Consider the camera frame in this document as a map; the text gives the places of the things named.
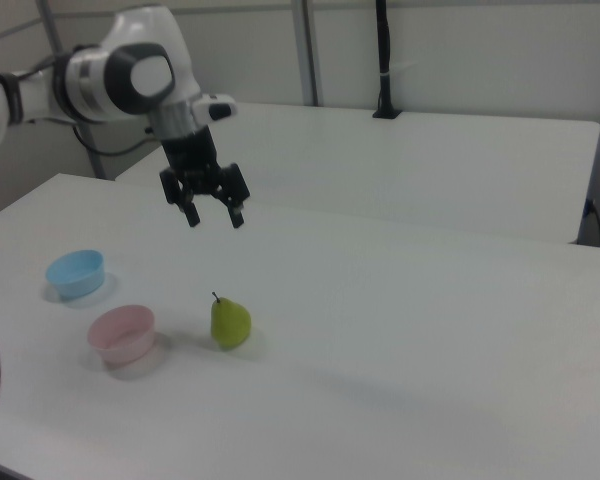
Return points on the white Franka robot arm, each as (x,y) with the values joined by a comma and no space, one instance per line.
(130,50)

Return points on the black camera stand pole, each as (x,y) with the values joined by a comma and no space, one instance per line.
(384,50)

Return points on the blue plastic bowl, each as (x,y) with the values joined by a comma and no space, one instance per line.
(75,285)

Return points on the white side table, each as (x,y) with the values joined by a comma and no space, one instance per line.
(405,170)

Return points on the pink plastic bowl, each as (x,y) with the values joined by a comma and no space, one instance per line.
(125,345)

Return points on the green pear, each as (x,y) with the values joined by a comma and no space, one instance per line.
(230,325)

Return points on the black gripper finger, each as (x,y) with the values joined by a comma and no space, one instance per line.
(190,212)
(237,190)

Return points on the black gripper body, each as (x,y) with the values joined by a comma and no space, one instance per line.
(192,160)

